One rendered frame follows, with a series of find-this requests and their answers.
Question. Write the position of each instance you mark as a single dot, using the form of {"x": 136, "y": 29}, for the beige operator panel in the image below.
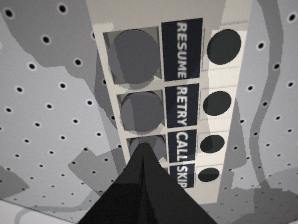
{"x": 174, "y": 85}

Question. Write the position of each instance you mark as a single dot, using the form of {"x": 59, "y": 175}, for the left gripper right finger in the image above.
{"x": 167, "y": 201}

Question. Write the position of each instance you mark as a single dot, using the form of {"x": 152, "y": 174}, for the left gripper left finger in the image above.
{"x": 124, "y": 202}

